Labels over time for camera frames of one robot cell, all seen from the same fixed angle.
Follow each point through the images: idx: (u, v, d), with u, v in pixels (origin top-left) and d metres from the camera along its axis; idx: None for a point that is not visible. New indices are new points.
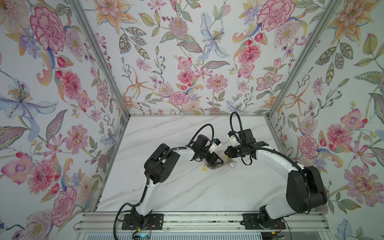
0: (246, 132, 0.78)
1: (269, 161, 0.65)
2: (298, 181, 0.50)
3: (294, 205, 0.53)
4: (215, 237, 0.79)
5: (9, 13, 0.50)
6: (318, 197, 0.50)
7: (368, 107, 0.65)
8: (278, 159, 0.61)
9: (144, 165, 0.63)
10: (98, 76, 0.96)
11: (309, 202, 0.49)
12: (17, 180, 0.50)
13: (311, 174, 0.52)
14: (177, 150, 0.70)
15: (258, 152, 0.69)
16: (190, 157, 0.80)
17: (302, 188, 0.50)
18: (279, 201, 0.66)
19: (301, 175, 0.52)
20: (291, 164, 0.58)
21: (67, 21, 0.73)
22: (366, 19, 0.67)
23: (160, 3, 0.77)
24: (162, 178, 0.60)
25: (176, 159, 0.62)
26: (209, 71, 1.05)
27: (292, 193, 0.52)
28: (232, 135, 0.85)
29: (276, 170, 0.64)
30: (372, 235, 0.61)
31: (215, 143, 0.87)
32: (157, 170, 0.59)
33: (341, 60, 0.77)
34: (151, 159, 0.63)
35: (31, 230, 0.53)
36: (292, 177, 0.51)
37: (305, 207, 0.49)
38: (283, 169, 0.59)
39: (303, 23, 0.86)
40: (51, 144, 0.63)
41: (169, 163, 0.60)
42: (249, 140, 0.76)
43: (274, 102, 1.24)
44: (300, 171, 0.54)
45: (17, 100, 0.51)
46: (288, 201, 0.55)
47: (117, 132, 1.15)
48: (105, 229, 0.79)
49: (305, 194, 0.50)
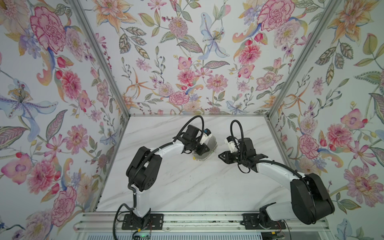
0: (247, 143, 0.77)
1: (271, 173, 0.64)
2: (302, 190, 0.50)
3: (302, 216, 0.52)
4: (215, 237, 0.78)
5: (9, 13, 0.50)
6: (324, 206, 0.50)
7: (368, 107, 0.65)
8: (279, 169, 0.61)
9: (127, 173, 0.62)
10: (98, 76, 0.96)
11: (316, 212, 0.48)
12: (17, 180, 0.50)
13: (314, 181, 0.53)
14: (159, 151, 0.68)
15: (259, 165, 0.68)
16: (181, 149, 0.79)
17: (307, 197, 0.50)
18: (283, 205, 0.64)
19: (303, 184, 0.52)
20: (292, 174, 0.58)
21: (67, 21, 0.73)
22: (366, 19, 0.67)
23: (160, 3, 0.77)
24: (147, 185, 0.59)
25: (157, 164, 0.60)
26: (209, 71, 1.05)
27: (297, 203, 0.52)
28: (231, 141, 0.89)
29: (277, 180, 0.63)
30: (372, 235, 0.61)
31: (206, 134, 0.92)
32: (140, 177, 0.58)
33: (341, 60, 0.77)
34: (132, 167, 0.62)
35: (31, 230, 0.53)
36: (295, 186, 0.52)
37: (313, 218, 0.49)
38: (285, 179, 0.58)
39: (303, 23, 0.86)
40: (51, 144, 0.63)
41: (152, 170, 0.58)
42: (249, 152, 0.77)
43: (274, 102, 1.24)
44: (302, 179, 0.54)
45: (17, 100, 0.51)
46: (296, 212, 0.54)
47: (117, 132, 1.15)
48: (105, 229, 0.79)
49: (310, 204, 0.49)
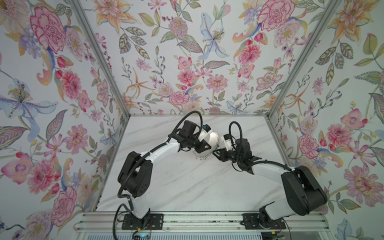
0: (245, 147, 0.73)
1: (266, 172, 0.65)
2: (292, 182, 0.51)
3: (296, 209, 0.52)
4: (215, 237, 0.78)
5: (9, 13, 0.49)
6: (316, 196, 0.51)
7: (368, 107, 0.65)
8: (271, 166, 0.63)
9: (118, 180, 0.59)
10: (98, 75, 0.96)
11: (309, 202, 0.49)
12: (17, 180, 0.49)
13: (303, 173, 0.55)
14: (150, 156, 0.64)
15: (254, 167, 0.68)
16: (176, 149, 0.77)
17: (298, 188, 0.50)
18: (279, 202, 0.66)
19: (294, 176, 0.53)
20: (283, 168, 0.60)
21: (67, 21, 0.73)
22: (366, 19, 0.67)
23: (160, 3, 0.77)
24: (139, 192, 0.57)
25: (147, 170, 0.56)
26: (209, 71, 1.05)
27: (290, 196, 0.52)
28: (227, 139, 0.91)
29: (271, 177, 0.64)
30: (372, 235, 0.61)
31: (205, 130, 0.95)
32: (132, 184, 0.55)
33: (341, 60, 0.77)
34: (122, 174, 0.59)
35: (31, 230, 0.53)
36: (285, 179, 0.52)
37: (306, 208, 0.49)
38: (277, 174, 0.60)
39: (303, 23, 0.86)
40: (51, 144, 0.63)
41: (142, 176, 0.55)
42: (246, 155, 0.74)
43: (274, 102, 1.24)
44: (292, 172, 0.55)
45: (17, 100, 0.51)
46: (290, 205, 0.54)
47: (117, 132, 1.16)
48: (105, 229, 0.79)
49: (302, 194, 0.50)
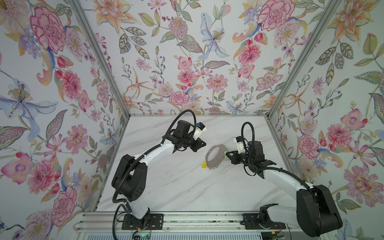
0: (257, 148, 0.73)
1: (278, 182, 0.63)
2: (308, 200, 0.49)
3: (306, 228, 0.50)
4: (215, 237, 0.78)
5: (9, 13, 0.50)
6: (329, 219, 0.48)
7: (368, 107, 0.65)
8: (286, 177, 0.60)
9: (112, 184, 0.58)
10: (98, 76, 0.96)
11: (322, 224, 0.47)
12: (17, 180, 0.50)
13: (322, 193, 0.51)
14: (144, 158, 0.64)
15: (267, 172, 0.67)
16: (171, 150, 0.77)
17: (313, 208, 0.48)
18: (287, 212, 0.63)
19: (311, 195, 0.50)
20: (299, 183, 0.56)
21: (67, 21, 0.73)
22: (366, 19, 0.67)
23: (160, 3, 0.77)
24: (135, 195, 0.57)
25: (142, 173, 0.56)
26: (209, 71, 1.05)
27: (302, 214, 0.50)
28: (240, 142, 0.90)
29: (284, 189, 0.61)
30: (372, 235, 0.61)
31: (199, 128, 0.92)
32: (128, 188, 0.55)
33: (341, 60, 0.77)
34: (117, 178, 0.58)
35: (31, 230, 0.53)
36: (301, 196, 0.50)
37: (317, 230, 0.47)
38: (291, 188, 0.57)
39: (303, 23, 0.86)
40: (51, 144, 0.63)
41: (138, 179, 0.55)
42: (258, 157, 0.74)
43: (274, 102, 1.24)
44: (309, 190, 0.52)
45: (17, 100, 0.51)
46: (300, 222, 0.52)
47: (117, 132, 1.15)
48: (104, 229, 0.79)
49: (316, 215, 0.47)
